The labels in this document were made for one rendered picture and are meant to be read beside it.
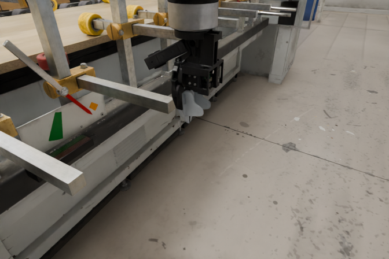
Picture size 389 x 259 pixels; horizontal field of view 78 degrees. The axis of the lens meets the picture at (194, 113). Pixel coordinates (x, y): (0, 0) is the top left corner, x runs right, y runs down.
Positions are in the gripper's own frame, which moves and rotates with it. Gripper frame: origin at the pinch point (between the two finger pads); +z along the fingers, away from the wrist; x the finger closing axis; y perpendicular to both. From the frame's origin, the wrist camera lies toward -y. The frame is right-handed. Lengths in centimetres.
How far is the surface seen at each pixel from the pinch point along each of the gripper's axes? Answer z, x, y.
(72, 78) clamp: -3.7, -2.7, -34.4
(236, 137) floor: 83, 107, -19
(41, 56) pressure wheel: -8.0, -2.7, -45.7
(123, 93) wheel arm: -2.4, -1.4, -17.4
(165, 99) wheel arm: -3.3, -0.4, -5.3
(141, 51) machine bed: 6, 53, -57
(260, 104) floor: 83, 168, -17
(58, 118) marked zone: 5.4, -9.9, -34.5
